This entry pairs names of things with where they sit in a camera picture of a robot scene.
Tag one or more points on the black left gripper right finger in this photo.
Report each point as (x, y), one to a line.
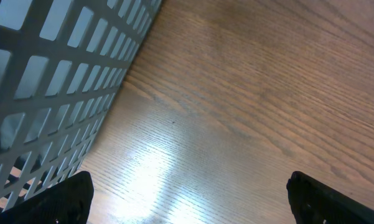
(312, 201)

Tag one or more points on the dark grey plastic mesh basket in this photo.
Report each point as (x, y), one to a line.
(61, 65)

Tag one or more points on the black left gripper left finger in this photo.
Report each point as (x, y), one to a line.
(66, 202)

